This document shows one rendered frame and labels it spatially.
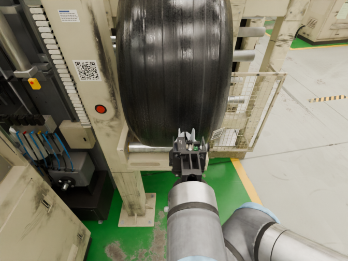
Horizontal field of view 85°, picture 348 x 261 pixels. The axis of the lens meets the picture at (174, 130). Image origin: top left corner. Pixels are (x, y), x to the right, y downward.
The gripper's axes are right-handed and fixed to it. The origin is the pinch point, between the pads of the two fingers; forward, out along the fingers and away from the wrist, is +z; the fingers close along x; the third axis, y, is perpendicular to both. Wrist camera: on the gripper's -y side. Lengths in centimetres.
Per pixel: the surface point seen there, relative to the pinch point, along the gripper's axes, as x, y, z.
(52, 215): 60, -52, 5
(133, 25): 12.4, 27.2, 6.8
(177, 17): 2.4, 28.6, 7.6
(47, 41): 41, 21, 20
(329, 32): -315, -40, 386
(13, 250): 60, -41, -14
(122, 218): 43, -108, 34
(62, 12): 33.0, 28.7, 17.9
